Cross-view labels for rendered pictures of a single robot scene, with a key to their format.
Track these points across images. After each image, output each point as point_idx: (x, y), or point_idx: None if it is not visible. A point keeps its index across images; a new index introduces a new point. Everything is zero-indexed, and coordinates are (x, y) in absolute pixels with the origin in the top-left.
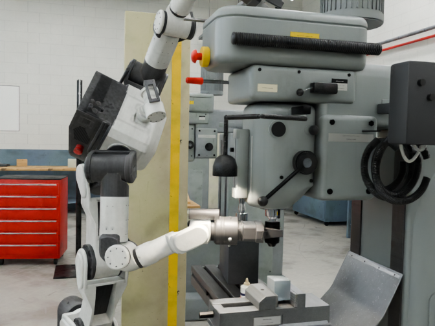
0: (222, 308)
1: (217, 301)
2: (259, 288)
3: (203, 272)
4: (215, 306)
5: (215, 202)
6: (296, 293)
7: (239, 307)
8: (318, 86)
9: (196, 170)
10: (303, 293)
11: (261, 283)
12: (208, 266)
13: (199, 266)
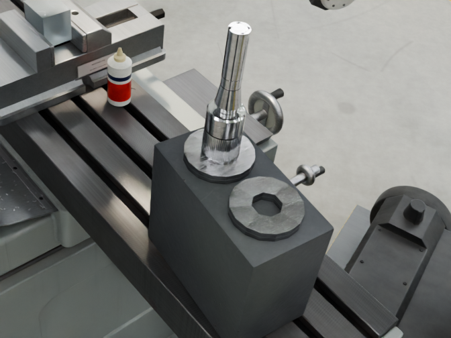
0: (128, 3)
1: (148, 21)
2: (80, 14)
3: (323, 269)
4: (143, 9)
5: None
6: (12, 11)
7: (105, 11)
8: None
9: None
10: (1, 13)
11: (83, 33)
12: (352, 332)
13: (368, 316)
